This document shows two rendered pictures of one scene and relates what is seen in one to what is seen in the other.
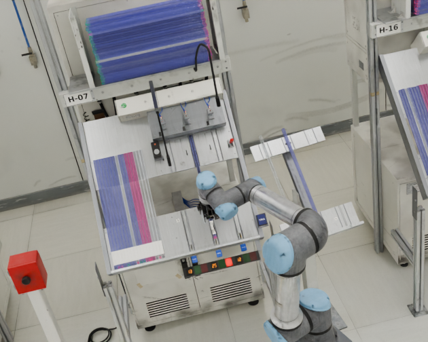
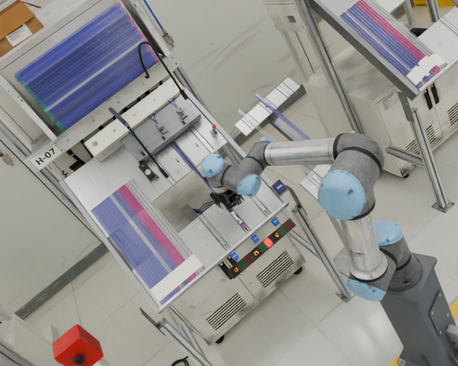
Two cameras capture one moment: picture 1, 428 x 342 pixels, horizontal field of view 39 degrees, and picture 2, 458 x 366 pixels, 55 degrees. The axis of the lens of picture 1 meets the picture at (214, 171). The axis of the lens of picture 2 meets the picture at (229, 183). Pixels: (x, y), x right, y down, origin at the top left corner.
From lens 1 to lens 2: 0.87 m
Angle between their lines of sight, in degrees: 5
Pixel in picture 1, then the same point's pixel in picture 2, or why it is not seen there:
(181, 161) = (176, 171)
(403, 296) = (422, 201)
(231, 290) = (275, 269)
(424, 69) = not seen: outside the picture
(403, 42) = not seen: outside the picture
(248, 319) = (302, 287)
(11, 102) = (7, 205)
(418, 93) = (359, 10)
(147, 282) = (198, 300)
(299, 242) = (360, 168)
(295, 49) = (223, 54)
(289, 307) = (371, 252)
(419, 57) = not seen: outside the picture
